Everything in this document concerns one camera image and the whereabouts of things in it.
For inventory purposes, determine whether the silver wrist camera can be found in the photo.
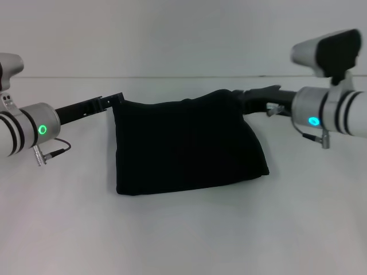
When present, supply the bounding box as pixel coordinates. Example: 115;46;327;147
0;52;25;112
289;28;362;93

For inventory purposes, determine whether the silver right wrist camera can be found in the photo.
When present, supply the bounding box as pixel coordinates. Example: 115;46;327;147
289;28;362;93

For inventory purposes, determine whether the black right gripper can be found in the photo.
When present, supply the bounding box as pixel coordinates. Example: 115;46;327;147
231;84;296;116

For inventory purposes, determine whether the thin dark cable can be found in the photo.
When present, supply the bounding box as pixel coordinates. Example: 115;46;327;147
43;137;72;159

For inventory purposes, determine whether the black shirt with FREE print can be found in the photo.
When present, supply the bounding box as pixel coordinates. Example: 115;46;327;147
111;89;271;197

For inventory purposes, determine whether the thin grey cable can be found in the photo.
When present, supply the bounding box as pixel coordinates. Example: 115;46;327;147
290;119;324;142

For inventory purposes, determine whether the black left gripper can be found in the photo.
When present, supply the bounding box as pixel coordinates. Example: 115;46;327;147
53;92;125;127

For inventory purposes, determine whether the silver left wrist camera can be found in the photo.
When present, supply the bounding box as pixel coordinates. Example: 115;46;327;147
0;52;25;112

